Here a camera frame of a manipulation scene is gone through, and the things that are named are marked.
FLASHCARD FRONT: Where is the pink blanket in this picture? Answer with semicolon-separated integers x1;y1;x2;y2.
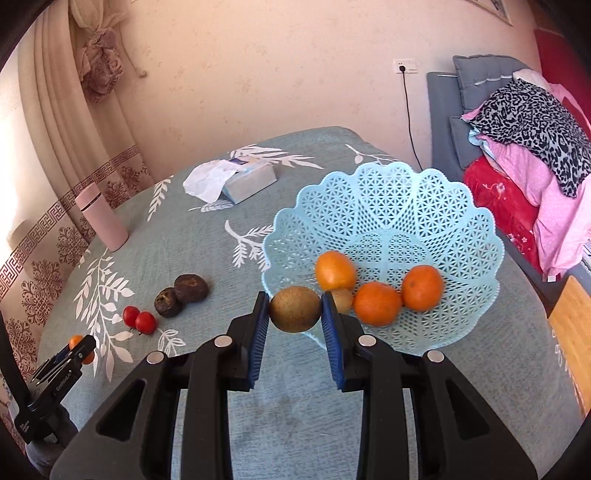
462;69;590;281

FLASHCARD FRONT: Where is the red tomato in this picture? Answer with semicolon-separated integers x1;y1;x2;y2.
122;305;140;329
135;311;158;335

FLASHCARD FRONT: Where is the black white leopard cloth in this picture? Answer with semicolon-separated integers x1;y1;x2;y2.
468;79;590;199

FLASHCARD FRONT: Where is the brown kiwi fruit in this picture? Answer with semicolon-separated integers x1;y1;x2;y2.
270;286;322;333
331;289;353;315

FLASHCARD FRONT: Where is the tissue pack with white tissue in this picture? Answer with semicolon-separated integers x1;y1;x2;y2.
182;157;277;204

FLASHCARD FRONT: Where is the beige patterned curtain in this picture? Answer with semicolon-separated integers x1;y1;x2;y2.
1;0;153;377

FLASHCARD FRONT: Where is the dark brown fruit back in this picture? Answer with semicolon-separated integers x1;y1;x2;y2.
173;274;209;304

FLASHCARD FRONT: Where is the orange mandarin in basket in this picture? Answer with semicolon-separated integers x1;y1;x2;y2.
353;281;403;327
401;265;445;312

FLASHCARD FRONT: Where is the large orange persimmon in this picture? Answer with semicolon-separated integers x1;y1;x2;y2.
315;250;356;291

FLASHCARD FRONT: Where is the dark brown fruit front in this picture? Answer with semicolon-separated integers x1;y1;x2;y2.
153;287;184;318

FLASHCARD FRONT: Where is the black power cable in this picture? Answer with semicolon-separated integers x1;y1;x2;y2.
399;66;424;172

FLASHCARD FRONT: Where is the framed wall picture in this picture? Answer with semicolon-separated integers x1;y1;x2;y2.
468;0;513;26

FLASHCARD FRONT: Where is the wooden furniture edge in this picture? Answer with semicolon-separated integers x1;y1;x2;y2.
549;276;591;417

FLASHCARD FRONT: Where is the white wall socket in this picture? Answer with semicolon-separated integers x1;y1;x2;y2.
394;59;418;74

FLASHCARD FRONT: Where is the grey blue cushion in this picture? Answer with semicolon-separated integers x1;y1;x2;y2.
427;54;528;181

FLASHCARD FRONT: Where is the dark brown fruit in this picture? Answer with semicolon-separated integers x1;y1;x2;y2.
153;287;184;318
173;274;209;304

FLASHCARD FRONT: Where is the teal leaf-pattern tablecloth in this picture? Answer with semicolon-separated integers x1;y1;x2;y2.
44;136;583;479

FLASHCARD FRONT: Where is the pink thermos bottle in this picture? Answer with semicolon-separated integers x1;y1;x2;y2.
75;183;129;252

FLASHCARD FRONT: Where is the light blue lattice fruit basket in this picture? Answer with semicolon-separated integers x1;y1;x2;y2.
262;162;505;355

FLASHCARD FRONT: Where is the red blanket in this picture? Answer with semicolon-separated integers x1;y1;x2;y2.
464;155;542;273

